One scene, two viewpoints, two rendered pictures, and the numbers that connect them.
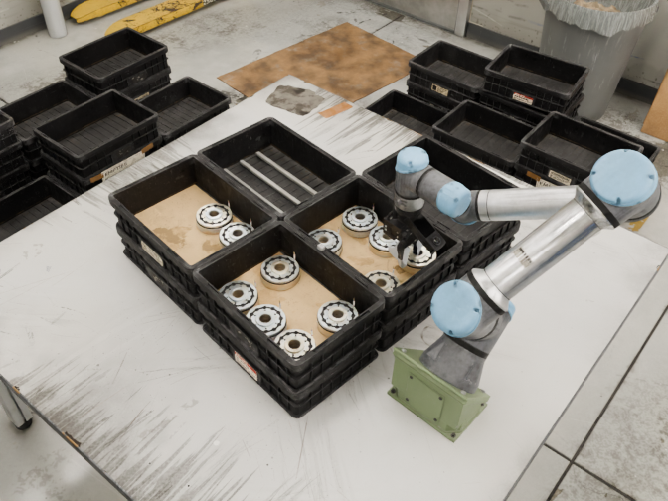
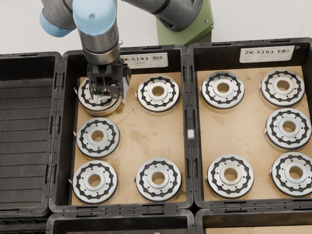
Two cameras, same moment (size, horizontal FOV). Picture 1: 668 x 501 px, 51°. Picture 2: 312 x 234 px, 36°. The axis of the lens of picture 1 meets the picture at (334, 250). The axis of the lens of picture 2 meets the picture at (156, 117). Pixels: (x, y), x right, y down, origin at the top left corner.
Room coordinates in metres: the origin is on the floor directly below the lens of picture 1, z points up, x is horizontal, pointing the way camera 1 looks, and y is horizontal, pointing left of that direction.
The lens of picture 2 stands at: (1.60, 0.34, 1.89)
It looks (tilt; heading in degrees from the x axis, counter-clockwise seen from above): 63 degrees down; 234
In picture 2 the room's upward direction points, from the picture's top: 10 degrees counter-clockwise
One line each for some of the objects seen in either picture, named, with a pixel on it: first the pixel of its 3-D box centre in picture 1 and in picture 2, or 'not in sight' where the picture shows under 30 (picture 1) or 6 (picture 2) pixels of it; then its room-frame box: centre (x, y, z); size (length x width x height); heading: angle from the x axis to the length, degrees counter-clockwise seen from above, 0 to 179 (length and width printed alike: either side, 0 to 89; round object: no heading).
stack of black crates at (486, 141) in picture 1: (481, 160); not in sight; (2.53, -0.65, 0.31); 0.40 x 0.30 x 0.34; 52
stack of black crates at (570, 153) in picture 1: (568, 188); not in sight; (2.29, -0.97, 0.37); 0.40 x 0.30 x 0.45; 52
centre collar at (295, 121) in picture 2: (265, 318); (289, 126); (1.11, 0.16, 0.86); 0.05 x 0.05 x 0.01
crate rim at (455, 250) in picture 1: (372, 233); (122, 124); (1.37, -0.10, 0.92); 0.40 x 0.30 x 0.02; 45
